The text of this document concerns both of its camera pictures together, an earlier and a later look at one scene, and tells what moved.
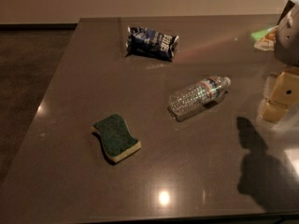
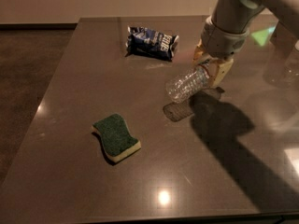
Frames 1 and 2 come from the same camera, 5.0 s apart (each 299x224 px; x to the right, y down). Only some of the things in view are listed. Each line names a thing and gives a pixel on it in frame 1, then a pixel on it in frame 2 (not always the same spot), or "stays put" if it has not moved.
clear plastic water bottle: (198, 98) → (181, 86)
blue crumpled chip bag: (145, 42) stays put
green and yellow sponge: (116, 137) stays put
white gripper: (288, 39) → (221, 44)
